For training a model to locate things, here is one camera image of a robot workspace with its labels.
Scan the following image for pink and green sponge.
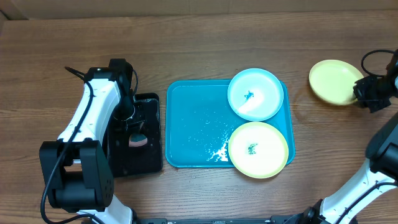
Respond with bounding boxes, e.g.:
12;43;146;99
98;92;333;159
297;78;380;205
128;134;148;147

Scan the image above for yellow-green plate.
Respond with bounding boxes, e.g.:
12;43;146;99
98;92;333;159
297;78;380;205
228;122;289;179
308;60;364;106

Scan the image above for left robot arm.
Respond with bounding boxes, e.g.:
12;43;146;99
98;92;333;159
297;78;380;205
39;58;138;223

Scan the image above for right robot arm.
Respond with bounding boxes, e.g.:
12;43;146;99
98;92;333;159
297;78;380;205
271;49;397;223

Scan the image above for black plastic tray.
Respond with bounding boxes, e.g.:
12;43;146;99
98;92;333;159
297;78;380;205
106;93;163;178

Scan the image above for teal plastic tray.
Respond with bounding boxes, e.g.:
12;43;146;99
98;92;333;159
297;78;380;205
165;79;296;169

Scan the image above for light blue plate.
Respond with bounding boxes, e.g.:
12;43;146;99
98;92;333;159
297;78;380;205
227;68;284;121

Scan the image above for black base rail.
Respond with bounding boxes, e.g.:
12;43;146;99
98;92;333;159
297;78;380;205
133;213;305;224

